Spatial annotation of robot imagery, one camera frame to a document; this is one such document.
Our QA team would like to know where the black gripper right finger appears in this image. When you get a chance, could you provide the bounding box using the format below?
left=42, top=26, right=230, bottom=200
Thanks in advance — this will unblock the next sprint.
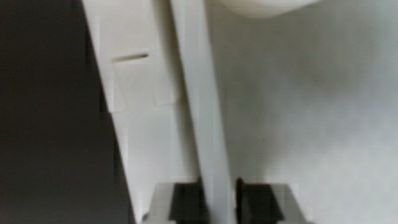
left=236, top=179, right=310, bottom=224

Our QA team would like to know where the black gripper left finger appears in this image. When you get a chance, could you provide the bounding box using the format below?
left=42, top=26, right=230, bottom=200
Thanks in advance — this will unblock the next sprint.
left=138, top=179, right=209, bottom=224

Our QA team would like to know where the white desk tabletop panel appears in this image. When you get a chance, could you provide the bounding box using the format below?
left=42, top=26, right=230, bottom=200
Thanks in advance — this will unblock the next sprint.
left=170, top=0, right=398, bottom=224

